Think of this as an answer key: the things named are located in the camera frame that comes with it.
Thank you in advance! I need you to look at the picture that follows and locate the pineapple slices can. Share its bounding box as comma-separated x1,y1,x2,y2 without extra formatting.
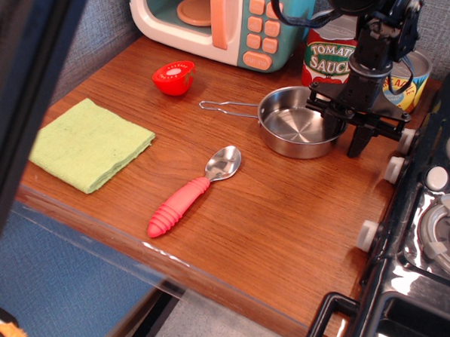
382,49,432,113

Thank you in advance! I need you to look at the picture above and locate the yellow-green folded cloth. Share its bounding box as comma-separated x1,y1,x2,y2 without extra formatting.
29,99,155,195

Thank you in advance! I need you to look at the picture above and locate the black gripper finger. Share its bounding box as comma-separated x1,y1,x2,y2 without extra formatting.
347,125,376,158
321,109,347,142

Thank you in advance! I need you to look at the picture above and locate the red-handled metal spoon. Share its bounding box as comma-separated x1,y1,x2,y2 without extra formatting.
147,146,241,238

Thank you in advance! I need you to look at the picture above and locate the small steel pot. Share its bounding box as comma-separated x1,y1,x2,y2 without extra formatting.
199,86,347,160

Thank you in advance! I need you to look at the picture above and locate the tomato sauce can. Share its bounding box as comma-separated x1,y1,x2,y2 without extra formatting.
301,15,357,87

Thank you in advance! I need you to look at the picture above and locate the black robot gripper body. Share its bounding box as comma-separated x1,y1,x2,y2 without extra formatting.
306,60,410,140

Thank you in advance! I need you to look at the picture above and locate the toy microwave oven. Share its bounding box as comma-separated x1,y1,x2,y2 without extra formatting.
130,0,308,73

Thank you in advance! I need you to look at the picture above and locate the red toy tomato half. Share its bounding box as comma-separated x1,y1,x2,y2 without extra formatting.
152,60,195,97

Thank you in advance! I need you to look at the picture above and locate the black toy stove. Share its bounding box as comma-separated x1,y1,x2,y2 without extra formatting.
306,73,450,337

